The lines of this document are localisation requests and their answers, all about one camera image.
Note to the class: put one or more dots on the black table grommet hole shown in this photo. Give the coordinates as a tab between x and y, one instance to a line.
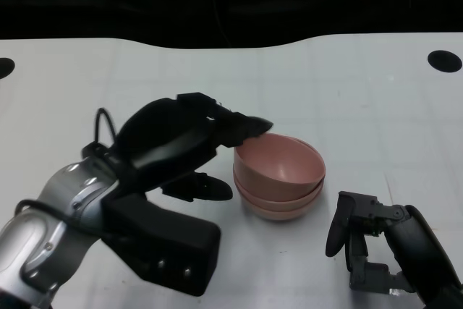
445	61
5	68

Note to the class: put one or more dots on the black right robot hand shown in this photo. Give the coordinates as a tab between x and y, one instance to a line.
416	247

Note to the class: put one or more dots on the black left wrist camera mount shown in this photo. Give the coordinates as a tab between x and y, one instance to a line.
173	247

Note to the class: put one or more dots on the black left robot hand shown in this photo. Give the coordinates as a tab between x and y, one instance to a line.
159	142

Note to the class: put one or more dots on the pink plastic bowl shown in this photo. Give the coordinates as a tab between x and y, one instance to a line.
278	212
282	160
271	197

